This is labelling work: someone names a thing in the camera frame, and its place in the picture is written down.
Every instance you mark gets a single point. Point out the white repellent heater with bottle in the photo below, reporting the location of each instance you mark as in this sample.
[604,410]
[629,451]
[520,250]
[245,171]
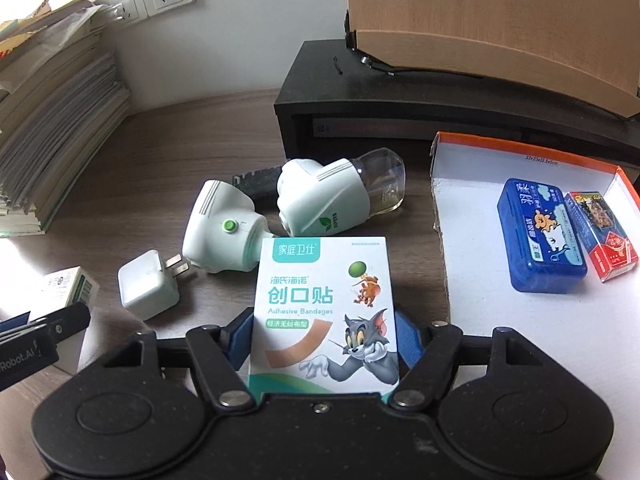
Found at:
[316,200]

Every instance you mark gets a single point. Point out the blue dental floss box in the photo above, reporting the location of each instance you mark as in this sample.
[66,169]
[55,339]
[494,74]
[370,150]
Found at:
[542,249]

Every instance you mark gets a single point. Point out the teal adhesive bandage box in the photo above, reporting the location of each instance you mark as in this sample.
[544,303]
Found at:
[324,319]

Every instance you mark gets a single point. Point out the white wall socket left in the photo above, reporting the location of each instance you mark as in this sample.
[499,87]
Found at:
[125,12]

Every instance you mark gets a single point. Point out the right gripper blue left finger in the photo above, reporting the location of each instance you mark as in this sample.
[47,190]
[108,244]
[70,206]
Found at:
[236,338]

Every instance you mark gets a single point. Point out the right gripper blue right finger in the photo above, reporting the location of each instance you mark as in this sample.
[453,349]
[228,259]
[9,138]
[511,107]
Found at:
[409,337]

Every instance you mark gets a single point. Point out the book under riser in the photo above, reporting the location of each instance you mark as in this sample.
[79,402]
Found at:
[354,127]

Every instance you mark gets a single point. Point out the wooden book stand board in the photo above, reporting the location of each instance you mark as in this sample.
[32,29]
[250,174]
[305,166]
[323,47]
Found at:
[585,49]

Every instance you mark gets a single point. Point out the white USB charger cube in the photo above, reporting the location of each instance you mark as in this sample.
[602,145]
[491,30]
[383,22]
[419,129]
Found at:
[148,283]

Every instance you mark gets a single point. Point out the black monitor riser stand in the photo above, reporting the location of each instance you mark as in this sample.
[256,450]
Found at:
[329,80]

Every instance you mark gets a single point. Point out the red blue playing card box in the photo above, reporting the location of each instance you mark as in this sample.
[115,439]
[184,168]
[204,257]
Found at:
[603,237]

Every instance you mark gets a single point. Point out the white cardboard adapter box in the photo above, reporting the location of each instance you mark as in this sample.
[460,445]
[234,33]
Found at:
[58,293]

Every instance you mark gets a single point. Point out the white repellent plug green button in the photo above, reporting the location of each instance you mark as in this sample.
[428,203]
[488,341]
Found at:
[224,232]

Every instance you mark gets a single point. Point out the black power adapter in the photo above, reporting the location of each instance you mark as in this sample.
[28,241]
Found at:
[259,185]

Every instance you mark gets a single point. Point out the orange white cardboard tray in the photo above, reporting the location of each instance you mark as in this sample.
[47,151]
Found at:
[594,329]

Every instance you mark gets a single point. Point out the stack of books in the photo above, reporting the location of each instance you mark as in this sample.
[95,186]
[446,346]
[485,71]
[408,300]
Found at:
[61,98]

